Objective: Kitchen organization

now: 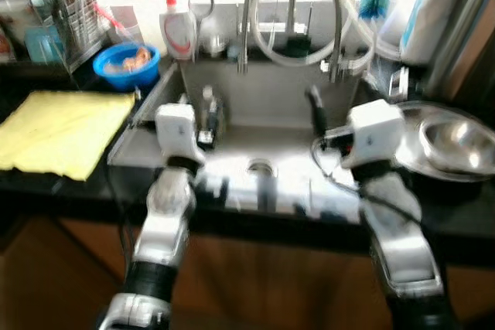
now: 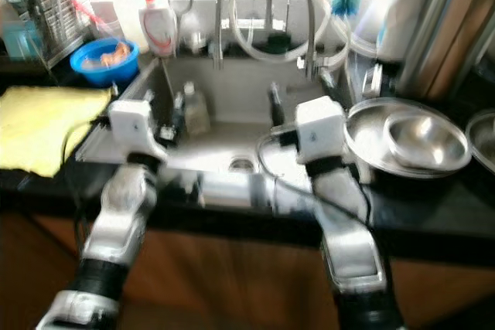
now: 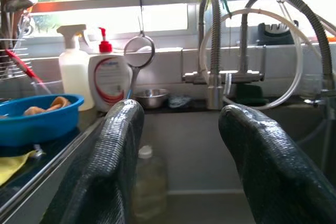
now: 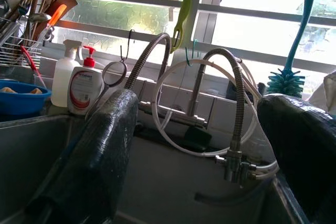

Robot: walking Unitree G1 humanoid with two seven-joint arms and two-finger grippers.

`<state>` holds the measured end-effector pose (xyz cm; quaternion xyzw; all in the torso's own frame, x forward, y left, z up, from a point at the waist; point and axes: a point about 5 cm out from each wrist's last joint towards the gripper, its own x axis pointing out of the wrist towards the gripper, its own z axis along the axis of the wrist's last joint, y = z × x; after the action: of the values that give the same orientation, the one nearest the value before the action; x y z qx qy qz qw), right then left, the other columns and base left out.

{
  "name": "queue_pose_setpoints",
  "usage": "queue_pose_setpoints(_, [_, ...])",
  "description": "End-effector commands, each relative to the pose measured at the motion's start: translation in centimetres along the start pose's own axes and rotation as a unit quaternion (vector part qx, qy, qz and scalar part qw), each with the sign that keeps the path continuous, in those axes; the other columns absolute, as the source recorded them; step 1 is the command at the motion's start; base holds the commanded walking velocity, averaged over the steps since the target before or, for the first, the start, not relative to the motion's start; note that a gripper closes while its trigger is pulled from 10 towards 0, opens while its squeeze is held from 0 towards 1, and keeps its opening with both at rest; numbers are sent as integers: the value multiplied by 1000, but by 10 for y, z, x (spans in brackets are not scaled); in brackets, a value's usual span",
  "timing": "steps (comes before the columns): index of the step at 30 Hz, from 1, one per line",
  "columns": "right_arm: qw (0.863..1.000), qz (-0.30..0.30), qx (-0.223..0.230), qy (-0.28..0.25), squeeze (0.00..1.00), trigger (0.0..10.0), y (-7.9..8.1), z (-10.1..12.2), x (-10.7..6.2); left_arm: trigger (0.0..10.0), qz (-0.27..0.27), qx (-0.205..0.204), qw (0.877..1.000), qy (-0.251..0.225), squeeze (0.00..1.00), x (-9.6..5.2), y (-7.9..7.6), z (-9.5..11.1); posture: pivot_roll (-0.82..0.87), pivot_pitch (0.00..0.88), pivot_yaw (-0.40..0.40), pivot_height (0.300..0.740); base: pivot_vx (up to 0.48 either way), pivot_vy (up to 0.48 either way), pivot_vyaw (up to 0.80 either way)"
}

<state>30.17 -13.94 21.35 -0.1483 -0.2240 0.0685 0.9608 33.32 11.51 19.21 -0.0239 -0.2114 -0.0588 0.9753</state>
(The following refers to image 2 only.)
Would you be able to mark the tall stainless steel cylinder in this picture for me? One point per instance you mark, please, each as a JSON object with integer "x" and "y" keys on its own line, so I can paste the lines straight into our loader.
{"x": 441, "y": 36}

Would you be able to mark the white power plug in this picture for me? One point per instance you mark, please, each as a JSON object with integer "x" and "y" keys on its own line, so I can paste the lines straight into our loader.
{"x": 371, "y": 80}

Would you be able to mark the wooden base cabinet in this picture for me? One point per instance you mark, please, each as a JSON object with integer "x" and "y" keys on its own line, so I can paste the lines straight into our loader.
{"x": 224, "y": 284}

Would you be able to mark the wide steel plate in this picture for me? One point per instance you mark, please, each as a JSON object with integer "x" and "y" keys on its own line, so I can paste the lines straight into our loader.
{"x": 483, "y": 144}

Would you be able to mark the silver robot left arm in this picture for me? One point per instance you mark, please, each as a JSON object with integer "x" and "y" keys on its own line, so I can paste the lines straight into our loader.
{"x": 124, "y": 222}

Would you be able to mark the green sponge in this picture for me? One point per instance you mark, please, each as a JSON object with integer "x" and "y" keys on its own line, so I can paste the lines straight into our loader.
{"x": 276, "y": 42}

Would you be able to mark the small steel cup bowl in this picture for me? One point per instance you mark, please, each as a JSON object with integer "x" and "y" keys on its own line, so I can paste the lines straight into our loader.
{"x": 193, "y": 40}

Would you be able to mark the steel faucet with valve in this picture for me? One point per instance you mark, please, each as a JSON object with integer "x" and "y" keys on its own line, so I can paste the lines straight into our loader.
{"x": 312, "y": 32}

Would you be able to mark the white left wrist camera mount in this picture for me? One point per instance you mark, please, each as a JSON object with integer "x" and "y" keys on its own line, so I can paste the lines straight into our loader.
{"x": 133, "y": 125}

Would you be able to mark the yellow dish cloth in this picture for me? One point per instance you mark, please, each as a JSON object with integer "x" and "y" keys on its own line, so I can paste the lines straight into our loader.
{"x": 46, "y": 129}

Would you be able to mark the blue plastic bowl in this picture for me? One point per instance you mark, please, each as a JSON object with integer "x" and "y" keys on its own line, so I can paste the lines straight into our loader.
{"x": 100, "y": 76}

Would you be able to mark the teal plastic cup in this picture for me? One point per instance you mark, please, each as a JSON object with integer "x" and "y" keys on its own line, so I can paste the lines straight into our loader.
{"x": 19, "y": 39}

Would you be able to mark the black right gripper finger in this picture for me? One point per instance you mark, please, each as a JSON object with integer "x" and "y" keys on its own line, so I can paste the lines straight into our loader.
{"x": 277, "y": 104}

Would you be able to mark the white draped cloth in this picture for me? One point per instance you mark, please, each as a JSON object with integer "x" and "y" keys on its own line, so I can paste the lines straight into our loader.
{"x": 406, "y": 5}

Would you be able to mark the steel mixing bowl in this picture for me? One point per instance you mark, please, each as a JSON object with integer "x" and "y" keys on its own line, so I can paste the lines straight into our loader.
{"x": 421, "y": 141}

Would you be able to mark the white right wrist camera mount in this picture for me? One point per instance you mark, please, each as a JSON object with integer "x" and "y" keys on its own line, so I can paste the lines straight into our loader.
{"x": 321, "y": 129}

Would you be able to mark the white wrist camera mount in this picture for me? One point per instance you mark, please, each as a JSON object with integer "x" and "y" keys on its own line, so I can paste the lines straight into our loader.
{"x": 133, "y": 125}
{"x": 321, "y": 129}

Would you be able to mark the orange food scraps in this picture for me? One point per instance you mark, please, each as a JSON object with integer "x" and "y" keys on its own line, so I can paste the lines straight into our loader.
{"x": 112, "y": 53}

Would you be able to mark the steel spring faucet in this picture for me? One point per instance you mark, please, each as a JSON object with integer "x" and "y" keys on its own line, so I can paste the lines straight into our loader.
{"x": 224, "y": 17}

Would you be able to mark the clear plastic bottle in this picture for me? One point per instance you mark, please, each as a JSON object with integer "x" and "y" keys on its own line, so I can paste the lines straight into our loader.
{"x": 197, "y": 113}

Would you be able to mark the round steel tray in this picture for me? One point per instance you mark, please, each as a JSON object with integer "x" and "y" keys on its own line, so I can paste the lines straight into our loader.
{"x": 363, "y": 125}

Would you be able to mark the white red-capped soap bottle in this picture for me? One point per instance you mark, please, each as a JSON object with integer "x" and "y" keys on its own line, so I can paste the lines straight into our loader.
{"x": 158, "y": 32}

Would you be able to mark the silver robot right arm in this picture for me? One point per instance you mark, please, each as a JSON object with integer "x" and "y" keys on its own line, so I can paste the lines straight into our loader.
{"x": 348, "y": 229}

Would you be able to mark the stainless steel kitchen sink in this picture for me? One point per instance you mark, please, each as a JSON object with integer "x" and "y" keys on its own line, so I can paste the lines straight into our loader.
{"x": 232, "y": 106}

